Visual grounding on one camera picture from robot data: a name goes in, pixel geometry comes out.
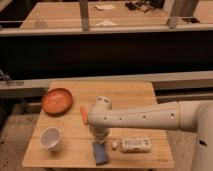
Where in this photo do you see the blue eraser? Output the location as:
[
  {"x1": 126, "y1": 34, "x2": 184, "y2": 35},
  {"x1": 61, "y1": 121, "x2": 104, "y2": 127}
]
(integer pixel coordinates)
[{"x1": 92, "y1": 142, "x2": 109, "y2": 166}]

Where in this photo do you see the white cup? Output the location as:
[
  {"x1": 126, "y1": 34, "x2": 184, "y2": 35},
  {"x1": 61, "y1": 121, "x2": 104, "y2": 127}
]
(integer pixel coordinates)
[{"x1": 40, "y1": 127, "x2": 62, "y2": 152}]

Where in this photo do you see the small white piece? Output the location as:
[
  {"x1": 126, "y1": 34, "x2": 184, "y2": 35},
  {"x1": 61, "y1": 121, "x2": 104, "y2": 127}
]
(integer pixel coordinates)
[{"x1": 112, "y1": 142, "x2": 118, "y2": 150}]

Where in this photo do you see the small wooden table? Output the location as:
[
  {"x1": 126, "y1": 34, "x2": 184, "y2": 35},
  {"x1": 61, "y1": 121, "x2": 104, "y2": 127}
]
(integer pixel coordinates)
[{"x1": 22, "y1": 80, "x2": 176, "y2": 169}]

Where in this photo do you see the grey metal post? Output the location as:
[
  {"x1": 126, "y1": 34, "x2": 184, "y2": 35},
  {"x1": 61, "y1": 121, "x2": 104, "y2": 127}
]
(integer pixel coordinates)
[
  {"x1": 167, "y1": 0, "x2": 185, "y2": 29},
  {"x1": 79, "y1": 0, "x2": 90, "y2": 31}
]

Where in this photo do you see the black cables pile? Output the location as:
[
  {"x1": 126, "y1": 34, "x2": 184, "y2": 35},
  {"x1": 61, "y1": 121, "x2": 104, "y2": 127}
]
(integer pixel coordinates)
[{"x1": 124, "y1": 0, "x2": 165, "y2": 13}]

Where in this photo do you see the orange carrot toy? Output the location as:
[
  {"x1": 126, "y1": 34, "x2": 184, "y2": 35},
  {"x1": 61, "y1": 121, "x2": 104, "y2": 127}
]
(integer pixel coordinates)
[{"x1": 80, "y1": 106, "x2": 88, "y2": 125}]

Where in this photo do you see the white paper sheet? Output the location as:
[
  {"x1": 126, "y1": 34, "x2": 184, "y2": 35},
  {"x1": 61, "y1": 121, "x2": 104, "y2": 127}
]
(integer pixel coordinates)
[{"x1": 95, "y1": 4, "x2": 115, "y2": 11}]

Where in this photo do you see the grey metal post right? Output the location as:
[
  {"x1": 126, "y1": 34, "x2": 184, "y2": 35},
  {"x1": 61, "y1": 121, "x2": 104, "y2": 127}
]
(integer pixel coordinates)
[{"x1": 167, "y1": 0, "x2": 185, "y2": 29}]

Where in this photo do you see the metal clamp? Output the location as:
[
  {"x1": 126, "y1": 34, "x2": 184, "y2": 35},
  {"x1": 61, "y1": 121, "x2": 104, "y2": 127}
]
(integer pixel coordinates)
[{"x1": 0, "y1": 69, "x2": 24, "y2": 86}]

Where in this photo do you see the orange bowl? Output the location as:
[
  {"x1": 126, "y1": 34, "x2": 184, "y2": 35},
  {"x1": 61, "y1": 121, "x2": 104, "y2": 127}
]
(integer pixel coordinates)
[{"x1": 41, "y1": 88, "x2": 73, "y2": 116}]

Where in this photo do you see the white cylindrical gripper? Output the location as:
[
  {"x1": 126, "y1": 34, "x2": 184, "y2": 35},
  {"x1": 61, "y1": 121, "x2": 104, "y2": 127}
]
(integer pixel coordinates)
[{"x1": 90, "y1": 126, "x2": 109, "y2": 144}]

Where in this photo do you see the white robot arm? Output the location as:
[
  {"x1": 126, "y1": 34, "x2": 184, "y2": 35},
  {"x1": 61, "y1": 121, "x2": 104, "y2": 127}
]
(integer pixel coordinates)
[{"x1": 87, "y1": 97, "x2": 213, "y2": 171}]

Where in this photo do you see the folded white paper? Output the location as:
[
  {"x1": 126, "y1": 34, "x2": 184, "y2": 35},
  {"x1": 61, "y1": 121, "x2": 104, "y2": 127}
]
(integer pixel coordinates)
[{"x1": 95, "y1": 20, "x2": 117, "y2": 27}]

